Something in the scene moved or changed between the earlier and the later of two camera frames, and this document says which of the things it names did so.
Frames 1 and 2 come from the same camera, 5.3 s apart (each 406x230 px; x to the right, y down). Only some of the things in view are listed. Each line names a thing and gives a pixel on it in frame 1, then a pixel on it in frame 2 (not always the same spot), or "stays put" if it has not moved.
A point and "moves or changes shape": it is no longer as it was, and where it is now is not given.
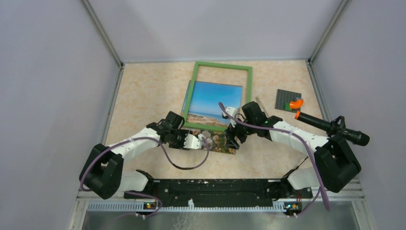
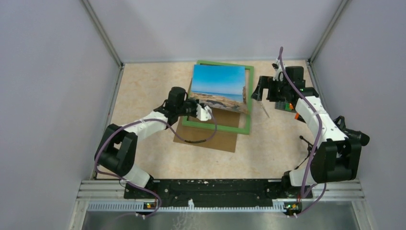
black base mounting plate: [222, 192] stays put
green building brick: [287, 107] stays put
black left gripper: [180, 145] -> [195, 103]
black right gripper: [230, 132] -> [266, 82]
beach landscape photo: [204, 109] moves or changes shape
